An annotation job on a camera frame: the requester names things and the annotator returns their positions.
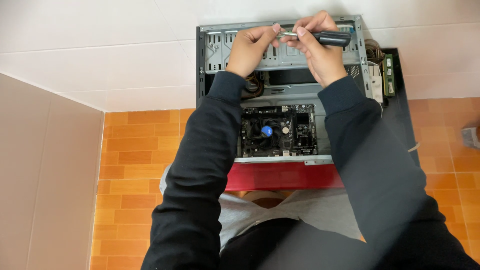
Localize grey metal computer case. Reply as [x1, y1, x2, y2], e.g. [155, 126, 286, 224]
[196, 14, 374, 166]

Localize person's right hand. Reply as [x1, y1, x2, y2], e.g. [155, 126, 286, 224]
[280, 10, 348, 89]

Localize black cooler fan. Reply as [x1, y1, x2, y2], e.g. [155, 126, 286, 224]
[248, 118, 283, 149]

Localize grey object at edge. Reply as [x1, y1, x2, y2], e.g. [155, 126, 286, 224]
[460, 127, 480, 150]

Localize black handled screwdriver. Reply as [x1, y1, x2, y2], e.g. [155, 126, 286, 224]
[277, 30, 352, 48]

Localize bundle of power cables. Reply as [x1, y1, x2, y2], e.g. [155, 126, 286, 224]
[241, 72, 265, 100]

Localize white card bracket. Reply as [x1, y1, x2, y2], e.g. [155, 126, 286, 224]
[367, 61, 384, 104]

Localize brown ribbon cable bundle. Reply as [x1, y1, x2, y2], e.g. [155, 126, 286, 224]
[364, 38, 386, 68]

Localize person's left hand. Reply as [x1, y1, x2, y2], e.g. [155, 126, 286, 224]
[225, 23, 282, 79]

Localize person's grey shorts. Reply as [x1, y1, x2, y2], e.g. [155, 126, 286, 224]
[159, 164, 363, 253]

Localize green memory module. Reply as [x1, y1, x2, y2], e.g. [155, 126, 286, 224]
[382, 53, 396, 97]

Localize black motherboard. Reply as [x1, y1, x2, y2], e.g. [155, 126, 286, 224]
[237, 103, 319, 158]

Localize black case side panel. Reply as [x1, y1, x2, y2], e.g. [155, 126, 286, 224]
[377, 47, 421, 167]

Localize red stool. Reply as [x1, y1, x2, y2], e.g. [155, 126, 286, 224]
[225, 162, 345, 192]

